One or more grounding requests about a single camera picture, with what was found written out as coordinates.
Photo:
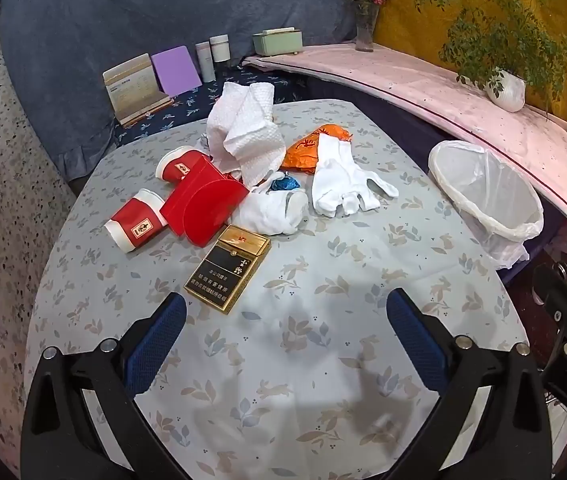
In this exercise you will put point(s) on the glass vase with pink flowers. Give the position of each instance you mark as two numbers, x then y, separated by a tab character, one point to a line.
365	30

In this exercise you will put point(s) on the orange plastic wrapper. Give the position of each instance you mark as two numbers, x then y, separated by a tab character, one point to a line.
303	152

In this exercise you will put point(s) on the pink cloth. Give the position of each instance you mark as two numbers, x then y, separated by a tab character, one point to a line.
413	80

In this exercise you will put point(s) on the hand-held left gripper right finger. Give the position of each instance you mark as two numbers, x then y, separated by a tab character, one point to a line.
413	332

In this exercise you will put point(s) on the red folded card box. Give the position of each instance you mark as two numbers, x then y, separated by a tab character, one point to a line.
203	205

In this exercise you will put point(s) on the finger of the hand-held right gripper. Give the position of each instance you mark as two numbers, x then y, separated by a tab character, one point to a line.
558	295

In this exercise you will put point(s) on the purple card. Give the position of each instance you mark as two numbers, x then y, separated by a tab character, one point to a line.
176	70

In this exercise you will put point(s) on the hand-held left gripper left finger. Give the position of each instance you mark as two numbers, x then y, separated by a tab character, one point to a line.
158	340

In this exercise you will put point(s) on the pale green box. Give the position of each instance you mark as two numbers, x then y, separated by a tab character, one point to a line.
278	44

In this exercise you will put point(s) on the flat white glove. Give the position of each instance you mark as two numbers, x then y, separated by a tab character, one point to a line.
338	175

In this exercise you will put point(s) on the yellow cloth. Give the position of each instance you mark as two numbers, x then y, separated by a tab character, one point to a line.
413	25

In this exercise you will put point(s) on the short white jar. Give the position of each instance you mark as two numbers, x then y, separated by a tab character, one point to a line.
219	49

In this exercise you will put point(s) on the blue blanket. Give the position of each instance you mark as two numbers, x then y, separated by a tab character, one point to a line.
113	25

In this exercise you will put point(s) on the green plant in white pot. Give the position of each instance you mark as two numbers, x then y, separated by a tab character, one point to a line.
506	90

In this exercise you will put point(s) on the leaf print tablecloth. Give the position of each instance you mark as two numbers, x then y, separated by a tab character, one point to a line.
293	350

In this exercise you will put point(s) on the tall white bottle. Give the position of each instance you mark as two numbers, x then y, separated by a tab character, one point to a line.
205	62

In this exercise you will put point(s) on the red and white paper cup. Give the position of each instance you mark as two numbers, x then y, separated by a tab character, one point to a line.
136	222
178	165

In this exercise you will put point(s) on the white paper towel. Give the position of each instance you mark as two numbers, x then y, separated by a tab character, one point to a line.
248	130

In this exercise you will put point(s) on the navy patterned cloth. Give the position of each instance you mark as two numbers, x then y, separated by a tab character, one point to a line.
188	110

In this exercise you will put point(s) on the crumpled white glove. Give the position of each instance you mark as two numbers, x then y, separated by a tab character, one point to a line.
271	212

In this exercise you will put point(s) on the bin with white bag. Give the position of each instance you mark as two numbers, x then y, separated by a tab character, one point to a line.
506	220

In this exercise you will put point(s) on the black and gold cigarette box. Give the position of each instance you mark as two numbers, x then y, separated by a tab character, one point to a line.
223	275

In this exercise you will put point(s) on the blue foil wrapper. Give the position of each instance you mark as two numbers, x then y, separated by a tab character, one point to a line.
283	183

